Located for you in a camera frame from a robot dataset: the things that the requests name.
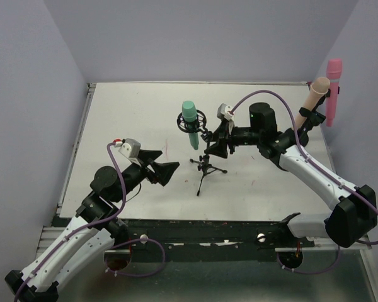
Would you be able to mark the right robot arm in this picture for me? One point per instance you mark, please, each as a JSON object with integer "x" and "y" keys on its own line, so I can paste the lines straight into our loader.
{"x": 351, "y": 207}

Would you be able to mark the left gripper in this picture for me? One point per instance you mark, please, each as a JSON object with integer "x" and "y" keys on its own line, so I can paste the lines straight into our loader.
{"x": 150, "y": 171}

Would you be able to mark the beige toy microphone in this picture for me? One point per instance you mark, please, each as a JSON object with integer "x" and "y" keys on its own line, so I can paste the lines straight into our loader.
{"x": 316, "y": 91}

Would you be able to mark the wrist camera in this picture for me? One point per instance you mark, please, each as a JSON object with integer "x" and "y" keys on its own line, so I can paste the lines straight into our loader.
{"x": 129, "y": 148}
{"x": 224, "y": 113}

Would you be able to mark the black tripod shock-mount stand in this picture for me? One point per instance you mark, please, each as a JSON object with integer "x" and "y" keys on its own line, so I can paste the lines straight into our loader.
{"x": 203, "y": 163}

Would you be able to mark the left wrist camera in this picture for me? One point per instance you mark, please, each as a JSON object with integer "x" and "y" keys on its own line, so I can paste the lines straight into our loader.
{"x": 129, "y": 148}

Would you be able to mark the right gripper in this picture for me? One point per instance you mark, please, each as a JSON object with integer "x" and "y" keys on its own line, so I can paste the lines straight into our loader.
{"x": 224, "y": 138}

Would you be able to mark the aluminium side frame rail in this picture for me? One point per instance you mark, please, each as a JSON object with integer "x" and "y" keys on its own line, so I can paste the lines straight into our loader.
{"x": 87, "y": 104}

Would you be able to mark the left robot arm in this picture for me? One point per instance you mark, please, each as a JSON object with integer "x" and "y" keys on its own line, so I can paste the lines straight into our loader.
{"x": 94, "y": 228}

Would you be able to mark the black front mounting rail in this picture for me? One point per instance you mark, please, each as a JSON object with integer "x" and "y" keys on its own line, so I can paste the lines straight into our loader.
{"x": 205, "y": 241}

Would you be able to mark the mint green toy microphone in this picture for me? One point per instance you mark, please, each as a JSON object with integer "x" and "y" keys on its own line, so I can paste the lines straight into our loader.
{"x": 189, "y": 114}

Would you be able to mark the pink toy microphone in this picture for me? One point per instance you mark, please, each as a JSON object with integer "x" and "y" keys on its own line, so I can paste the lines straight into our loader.
{"x": 333, "y": 73}

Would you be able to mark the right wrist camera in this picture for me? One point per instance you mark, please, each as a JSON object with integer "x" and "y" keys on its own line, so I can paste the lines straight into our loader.
{"x": 224, "y": 113}

